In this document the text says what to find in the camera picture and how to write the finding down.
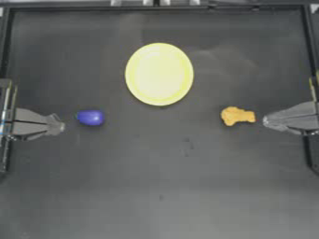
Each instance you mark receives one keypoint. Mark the brown toy chicken wing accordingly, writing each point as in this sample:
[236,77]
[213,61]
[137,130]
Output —
[235,116]

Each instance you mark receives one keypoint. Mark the yellow oval plate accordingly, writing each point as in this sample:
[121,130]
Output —
[159,74]

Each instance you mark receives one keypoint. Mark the blue toy eggplant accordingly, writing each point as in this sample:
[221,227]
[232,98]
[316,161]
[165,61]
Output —
[89,117]

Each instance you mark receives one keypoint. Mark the black table frame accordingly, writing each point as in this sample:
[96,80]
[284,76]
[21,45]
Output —
[61,5]

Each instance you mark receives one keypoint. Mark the grey frame bracket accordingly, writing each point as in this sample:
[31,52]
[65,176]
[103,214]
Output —
[115,2]
[164,2]
[147,2]

